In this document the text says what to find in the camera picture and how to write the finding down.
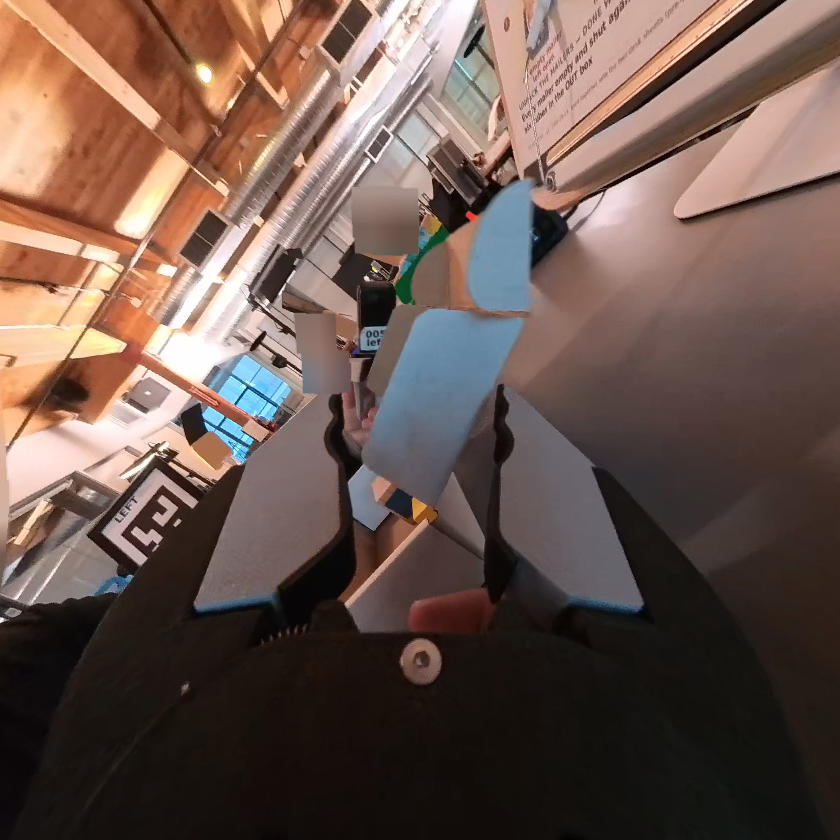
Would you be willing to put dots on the white cardboard mailer box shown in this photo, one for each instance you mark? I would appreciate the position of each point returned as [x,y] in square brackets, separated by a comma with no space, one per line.
[433,394]

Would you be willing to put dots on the person's black clothing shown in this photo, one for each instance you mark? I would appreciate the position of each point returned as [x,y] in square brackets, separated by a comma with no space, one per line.
[33,656]

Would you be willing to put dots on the silver ventilation duct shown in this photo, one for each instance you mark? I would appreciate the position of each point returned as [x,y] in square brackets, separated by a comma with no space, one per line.
[275,177]

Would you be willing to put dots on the instruction sheet on stand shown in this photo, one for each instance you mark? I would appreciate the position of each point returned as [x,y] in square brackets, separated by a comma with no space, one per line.
[630,97]

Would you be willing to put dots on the black white marker sign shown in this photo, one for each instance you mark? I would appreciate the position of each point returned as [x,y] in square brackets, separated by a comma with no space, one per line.
[148,518]

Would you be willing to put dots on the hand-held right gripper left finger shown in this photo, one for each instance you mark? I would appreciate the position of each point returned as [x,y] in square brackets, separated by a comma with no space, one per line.
[282,512]

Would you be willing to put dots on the printed instruction sheet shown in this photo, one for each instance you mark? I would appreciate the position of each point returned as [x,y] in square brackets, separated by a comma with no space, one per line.
[571,72]

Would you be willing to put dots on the dark blue cube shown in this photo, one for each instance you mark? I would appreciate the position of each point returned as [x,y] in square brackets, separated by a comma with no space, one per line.
[400,504]

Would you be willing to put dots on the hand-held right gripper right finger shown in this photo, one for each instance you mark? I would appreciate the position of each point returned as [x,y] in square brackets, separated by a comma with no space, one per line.
[558,518]

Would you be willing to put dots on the person's right hand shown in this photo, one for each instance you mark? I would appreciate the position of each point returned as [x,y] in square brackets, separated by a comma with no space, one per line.
[449,613]

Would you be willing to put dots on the white display stand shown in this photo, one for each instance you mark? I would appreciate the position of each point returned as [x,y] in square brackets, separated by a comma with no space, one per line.
[754,170]

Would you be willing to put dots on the person's left hand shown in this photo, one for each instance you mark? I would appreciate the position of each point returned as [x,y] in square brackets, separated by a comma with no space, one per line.
[359,433]

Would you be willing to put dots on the yellow cube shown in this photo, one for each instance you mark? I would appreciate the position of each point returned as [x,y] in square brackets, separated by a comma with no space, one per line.
[425,512]

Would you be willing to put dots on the green plastic bin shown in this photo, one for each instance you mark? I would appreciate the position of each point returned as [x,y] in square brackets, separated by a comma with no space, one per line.
[403,289]

